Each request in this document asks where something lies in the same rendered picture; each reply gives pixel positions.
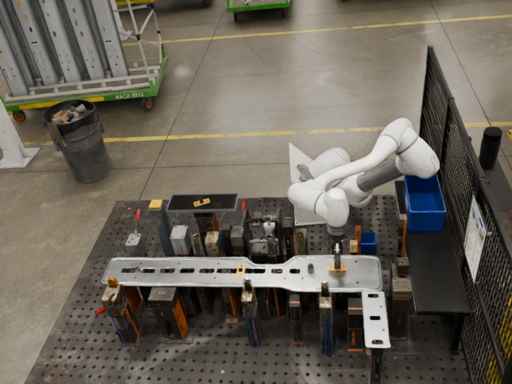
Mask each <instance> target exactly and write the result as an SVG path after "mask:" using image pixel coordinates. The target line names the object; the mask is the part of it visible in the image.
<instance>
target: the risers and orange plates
mask: <svg viewBox="0 0 512 384"><path fill-rule="evenodd" d="M170 287H176V288H177V291H178V295H179V297H178V298H179V301H180V304H181V308H182V310H183V313H184V316H186V318H196V317H197V311H198V308H199V304H200V301H199V299H198V298H197V293H196V290H195V289H194V287H179V286H170ZM296 295H299V300H300V302H301V310H302V313H303V298H302V293H296ZM272 302H273V299H272V293H271V288H267V287H258V308H259V312H260V320H261V321H269V320H270V317H271V309H272Z"/></svg>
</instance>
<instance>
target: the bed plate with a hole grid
mask: <svg viewBox="0 0 512 384"><path fill-rule="evenodd" d="M243 200H246V209H247V210H248V212H249V217H250V216H251V213H253V212H261V217H263V216H266V214H277V209H280V210H281V216H282V218H284V217H292V218H293V225H294V228H293V234H294V242H295V249H296V230H297V229H307V239H308V244H309V255H331V239H330V238H329V237H328V231H327V230H328V228H327V223H325V224H314V225H304V226H295V213H294V205H293V204H292V203H291V202H290V200H289V198H288V197H261V198H238V202H237V206H236V209H235V212H230V213H216V218H217V222H218V226H219V231H220V233H221V226H222V223H231V224H232V226H241V225H242V201H243ZM150 203H151V200H119V201H116V203H115V204H114V206H113V209H112V210H111V212H110V215H109V216H108V218H107V220H106V222H105V224H104V226H103V229H102V230H101V232H100V234H99V236H98V239H97V240H96V242H95V244H94V246H93V248H92V250H91V252H90V254H89V256H88V257H87V259H86V261H85V263H84V265H83V267H82V269H81V271H80V273H79V275H78V277H77V279H76V281H75V283H74V285H73V287H72V289H71V291H70V293H69V295H68V297H67V299H66V301H65V303H64V305H63V307H62V308H61V310H60V312H59V314H58V316H57V318H56V320H55V322H54V324H53V326H52V328H51V330H50V332H49V334H48V336H47V338H46V340H45V342H44V345H43V346H42V348H41V350H40V352H39V354H38V356H37V358H36V360H35V361H34V364H33V366H32V367H31V369H30V372H29V373H28V375H27V378H26V379H25V381H24V384H368V379H367V370H368V369H370V362H371V356H367V355H366V346H365V340H364V342H363V352H359V353H354V352H353V353H352V352H351V351H348V348H347V344H346V343H347V342H346V340H345V339H346V337H345V336H346V335H347V334H348V323H347V314H335V313H334V308H335V293H331V300H332V303H331V305H332V318H333V335H334V336H335V337H336V339H337V340H336V342H337V343H336V344H335V347H334V353H333V354H332V355H331V354H330V355H328V354H327V355H326V356H325V355H323V356H319V355H318V352H319V351H320V350H321V348H322V342H321V338H320V337H321V336H322V333H321V324H320V314H319V293H317V298H318V315H310V314H309V296H308V293H302V298H303V313H302V314H301V323H302V328H303V331H304V343H306V346H305V347H304V348H303V345H302V344H299V345H298V347H297V345H296V344H293V342H292V341H293V339H292V338H291V337H292V333H293V332H292V331H293V322H292V321H291V316H290V296H291V295H296V293H295V292H291V291H289V290H286V296H287V299H288V310H287V319H277V306H276V300H275V295H274V294H273V289H271V293H272V299H273V302H272V309H271V317H270V320H269V321H261V320H260V321H261V328H262V329H263V336H264V338H263V339H265V341H264V342H265V344H264V347H261V349H259V348H255V347H252V346H250V345H249V342H248V341H249V340H248V326H247V322H246V318H245V317H243V316H242V315H243V309H242V302H241V306H240V311H239V316H238V323H237V324H230V323H226V315H227V311H226V304H225V301H224V298H223V294H221V293H217V292H215V291H214V289H215V287H212V288H213V294H214V297H215V298H214V299H222V302H221V306H220V310H219V317H218V319H198V314H199V310H200V304H199V308H198V311H197V317H196V318H186V316H185V319H186V322H187V326H188V328H196V331H195V335H194V340H193V343H192V344H169V343H159V342H158V340H159V336H160V334H161V329H160V327H159V325H158V322H157V319H156V317H155V316H144V315H145V312H146V308H147V307H146V304H145V302H144V300H143V302H142V306H141V309H140V310H139V314H138V317H137V321H138V323H139V326H140V327H142V328H143V334H142V337H141V338H139V339H138V341H137V344H136V345H137V348H136V347H134V346H129V347H128V346H126V347H123V346H122V347H121V348H120V343H121V342H120V339H119V337H118V335H117V333H116V331H117V330H116V326H115V324H114V322H113V320H112V318H111V317H110V316H107V312H106V311H105V312H102V313H100V314H98V315H96V314H95V311H96V310H99V309H102V308H104V306H103V304H102V302H101V298H102V296H103V294H104V291H105V289H106V286H103V285H102V284H101V278H102V277H103V275H104V272H105V271H106V268H107V266H108V264H109V262H110V260H111V259H112V258H115V257H130V255H129V252H128V251H127V248H126V241H127V239H128V238H129V235H130V234H133V233H134V229H135V228H136V211H137V210H140V214H139V221H138V229H137V230H138V234H142V238H143V240H144V242H145V245H146V248H147V255H148V257H165V253H164V250H163V247H162V244H161V241H160V238H159V236H158V232H157V229H156V227H155V226H154V225H153V222H152V218H151V216H150V213H149V205H150ZM398 215H399V212H398V204H397V199H396V195H373V198H372V200H371V201H370V203H369V204H367V205H366V206H365V207H363V208H356V207H354V206H351V205H350V204H349V216H348V218H347V231H346V236H345V238H344V239H343V255H350V240H355V218H361V232H375V233H376V240H377V244H376V251H375V254H361V255H375V256H377V257H378V258H379V259H380V261H381V267H382V280H383V289H382V292H384V293H385V300H386V312H387V319H388V325H389V306H388V303H389V295H390V284H391V273H390V271H391V264H394V263H395V253H396V245H397V235H396V234H397V231H398ZM168 222H169V225H170V227H171V232H172V230H173V228H174V226H188V228H189V231H190V236H191V239H192V236H193V234H194V233H197V234H199V235H200V232H199V229H198V225H197V221H196V218H195V217H194V213H168ZM200 242H201V246H202V251H203V256H204V257H206V255H205V252H204V248H203V243H202V240H201V238H200ZM296 254H297V250H296ZM257 310H258V317H259V319H260V312H259V308H258V307H257ZM454 325H455V324H442V323H441V320H440V316H439V315H416V311H415V307H414V299H413V294H412V290H411V300H410V304H409V310H408V324H407V330H406V341H390V347H388V348H385V347H384V352H383V357H382V369H381V371H382V384H471V383H470V380H469V374H468V370H467V367H466V362H465V357H464V354H463V351H462V345H461V342H460V340H459V354H451V353H450V347H449V344H448V341H451V339H452V336H453V329H454ZM248 345H249V346H248ZM119 348H120V349H119Z"/></svg>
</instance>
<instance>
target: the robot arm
mask: <svg viewBox="0 0 512 384"><path fill-rule="evenodd" d="M393 152H395V153H396V154H397V157H395V158H393V159H391V160H389V161H387V162H385V163H383V164H381V165H379V164H380V163H382V162H383V161H384V160H385V159H386V158H388V157H389V156H390V155H391V154H392V153H393ZM377 165H379V166H377ZM296 167H297V168H298V169H299V171H300V172H301V175H300V178H299V179H300V180H301V181H302V183H295V184H292V185H291V186H290V188H289V190H288V194H287V196H288V198H289V200H290V202H291V203H292V204H293V205H295V206H297V207H299V208H300V209H302V210H305V211H307V212H310V213H315V214H317V215H319V216H321V217H322V218H323V219H325V220H326V223H327V228H328V230H327V231H328V237H329V238H330V239H331V240H332V241H333V246H334V258H333V261H334V268H335V269H341V255H340V254H341V250H340V249H341V243H342V240H343V239H344V238H345V236H346V231H347V218H348V216H349V204H350V205H351V206H354V207H356V208H363V207H365V206H366V205H367V204H369V203H370V201H371V200H372V198H373V188H375V187H378V186H380V185H382V184H385V183H387V182H389V181H392V180H395V179H396V178H400V177H401V176H403V175H412V176H417V177H419V178H422V179H428V178H431V177H433V176H434V175H435V174H436V173H437V172H438V170H439V169H440V163H439V160H438V158H437V156H436V154H435V153H434V151H433V150H432V149H431V147H430V146H429V145H428V144H427V143H426V142H425V141H424V140H423V139H421V138H420V137H419V136H418V135H417V134H416V132H415V131H414V130H413V126H412V124H411V121H410V120H408V119H406V118H399V119H397V120H395V121H393V122H392V123H390V124H389V125H388V126H387V127H386V128H385V129H384V130H383V131H382V133H381V135H380V137H379V138H378V140H377V142H376V144H375V147H374V149H373V151H372V152H371V153H370V154H369V155H368V156H366V157H365V158H362V159H360V160H357V161H355V162H351V163H350V156H349V155H348V154H347V152H346V151H345V150H343V149H342V148H333V149H329V150H328V151H326V152H324V153H322V154H321V155H320V156H319V157H318V158H317V159H316V160H315V161H314V162H313V163H312V164H311V165H310V166H308V167H307V166H306V165H304V164H298V165H297V166H296ZM370 169H371V170H370ZM368 170H369V171H368ZM365 171H368V172H366V173H364V172H365ZM327 185H330V186H332V187H333V188H332V189H330V190H329V191H328V192H327V193H326V191H325V188H326V186H327Z"/></svg>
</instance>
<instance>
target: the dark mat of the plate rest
mask: <svg viewBox="0 0 512 384"><path fill-rule="evenodd" d="M236 197H237V194H204V195H173V196H172V198H171V202H170V204H169V207H168V210H224V209H234V208H235V202H236ZM207 198H209V199H210V203H206V204H204V205H200V206H194V202H196V201H199V200H204V199H207Z"/></svg>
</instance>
